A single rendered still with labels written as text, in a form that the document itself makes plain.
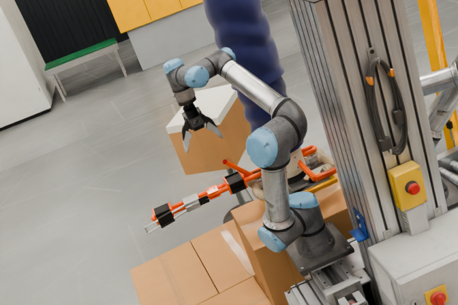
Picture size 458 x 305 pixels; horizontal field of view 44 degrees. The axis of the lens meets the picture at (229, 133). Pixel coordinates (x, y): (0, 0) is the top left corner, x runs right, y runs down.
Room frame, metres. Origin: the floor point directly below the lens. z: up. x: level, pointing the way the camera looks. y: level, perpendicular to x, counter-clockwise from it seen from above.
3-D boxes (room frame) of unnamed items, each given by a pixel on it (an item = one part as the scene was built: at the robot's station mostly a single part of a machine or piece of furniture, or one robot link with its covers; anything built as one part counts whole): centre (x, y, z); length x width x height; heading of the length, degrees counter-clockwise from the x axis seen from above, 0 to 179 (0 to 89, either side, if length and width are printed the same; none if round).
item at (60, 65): (9.70, 1.87, 0.32); 1.25 x 0.50 x 0.64; 96
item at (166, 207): (2.27, 0.40, 1.18); 0.08 x 0.07 x 0.05; 97
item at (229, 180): (2.31, 0.05, 1.18); 0.10 x 0.08 x 0.06; 7
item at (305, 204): (1.85, -0.16, 1.20); 0.13 x 0.12 x 0.14; 122
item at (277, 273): (2.33, -0.20, 0.74); 0.60 x 0.40 x 0.40; 98
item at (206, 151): (3.94, 0.09, 0.82); 0.60 x 0.40 x 0.40; 155
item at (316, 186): (2.24, -0.21, 1.08); 0.34 x 0.10 x 0.05; 97
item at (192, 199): (2.28, 0.26, 1.17); 0.07 x 0.07 x 0.04; 7
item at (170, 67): (2.04, 0.10, 1.82); 0.09 x 0.08 x 0.11; 32
